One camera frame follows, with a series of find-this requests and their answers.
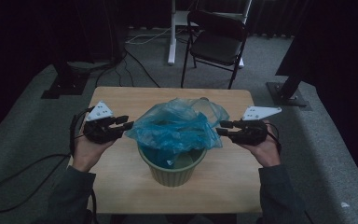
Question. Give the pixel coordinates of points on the person's left hand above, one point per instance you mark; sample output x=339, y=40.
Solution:
x=88, y=152

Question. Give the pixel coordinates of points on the white paper scrap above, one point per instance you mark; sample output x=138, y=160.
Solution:
x=345, y=204

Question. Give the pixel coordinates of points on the black stand with square base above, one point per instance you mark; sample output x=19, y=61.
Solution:
x=66, y=85

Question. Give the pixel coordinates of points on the person's right hand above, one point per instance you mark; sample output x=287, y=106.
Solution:
x=265, y=152

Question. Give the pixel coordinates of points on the green ribbed trash bin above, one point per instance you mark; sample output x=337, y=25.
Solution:
x=172, y=177

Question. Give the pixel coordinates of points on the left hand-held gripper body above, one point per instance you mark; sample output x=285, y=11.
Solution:
x=98, y=132

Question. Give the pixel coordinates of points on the black folding chair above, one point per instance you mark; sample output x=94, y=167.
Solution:
x=216, y=46

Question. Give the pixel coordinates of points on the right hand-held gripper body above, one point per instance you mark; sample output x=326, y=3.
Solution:
x=250, y=132

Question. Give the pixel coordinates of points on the blue plastic trash bag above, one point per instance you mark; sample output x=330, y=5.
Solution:
x=174, y=130

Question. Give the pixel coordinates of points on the black stand with bolted base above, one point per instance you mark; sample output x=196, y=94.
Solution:
x=284, y=96

